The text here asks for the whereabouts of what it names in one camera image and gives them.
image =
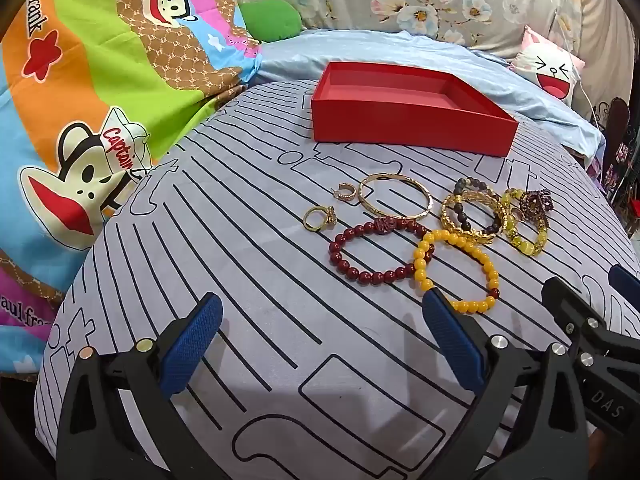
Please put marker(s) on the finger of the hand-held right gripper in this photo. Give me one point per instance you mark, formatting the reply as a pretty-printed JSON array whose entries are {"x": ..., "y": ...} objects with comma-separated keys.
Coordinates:
[
  {"x": 625, "y": 280},
  {"x": 562, "y": 300}
]

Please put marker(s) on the dark metal chair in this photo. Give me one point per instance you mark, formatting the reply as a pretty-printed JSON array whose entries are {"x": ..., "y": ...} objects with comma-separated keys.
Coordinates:
[{"x": 620, "y": 115}]

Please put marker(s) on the gold bangle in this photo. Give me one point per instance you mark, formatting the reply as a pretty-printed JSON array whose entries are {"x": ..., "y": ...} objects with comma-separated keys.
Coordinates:
[{"x": 364, "y": 191}]

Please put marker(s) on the red cardboard box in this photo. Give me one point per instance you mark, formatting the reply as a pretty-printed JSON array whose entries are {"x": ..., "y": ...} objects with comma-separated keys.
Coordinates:
[{"x": 400, "y": 130}]

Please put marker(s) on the cartoon monkey printed blanket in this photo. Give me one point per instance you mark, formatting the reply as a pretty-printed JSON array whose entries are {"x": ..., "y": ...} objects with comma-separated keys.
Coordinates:
[{"x": 90, "y": 85}]

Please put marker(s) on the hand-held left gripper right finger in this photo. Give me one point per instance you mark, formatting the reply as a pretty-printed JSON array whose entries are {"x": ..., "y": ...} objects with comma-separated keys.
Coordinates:
[{"x": 450, "y": 335}]

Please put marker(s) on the light blue quilt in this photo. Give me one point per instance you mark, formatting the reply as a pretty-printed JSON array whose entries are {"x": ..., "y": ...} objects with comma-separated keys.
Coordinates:
[{"x": 540, "y": 95}]

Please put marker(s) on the grey striped bed sheet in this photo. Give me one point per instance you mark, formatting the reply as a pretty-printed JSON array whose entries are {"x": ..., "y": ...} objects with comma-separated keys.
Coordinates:
[{"x": 250, "y": 260}]

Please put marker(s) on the gold hoop earring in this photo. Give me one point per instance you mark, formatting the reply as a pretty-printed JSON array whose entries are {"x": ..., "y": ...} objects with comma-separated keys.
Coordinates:
[{"x": 352, "y": 192}]

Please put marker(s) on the green pillow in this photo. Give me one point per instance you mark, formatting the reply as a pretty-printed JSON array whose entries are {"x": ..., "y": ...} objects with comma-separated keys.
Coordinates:
[{"x": 270, "y": 20}]

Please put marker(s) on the cartoon rabbit pillow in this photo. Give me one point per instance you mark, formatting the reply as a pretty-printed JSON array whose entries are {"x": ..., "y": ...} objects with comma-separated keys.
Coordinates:
[{"x": 550, "y": 70}]

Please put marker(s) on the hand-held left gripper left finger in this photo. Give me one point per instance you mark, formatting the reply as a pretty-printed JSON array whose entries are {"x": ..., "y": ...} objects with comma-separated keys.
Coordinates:
[{"x": 192, "y": 345}]

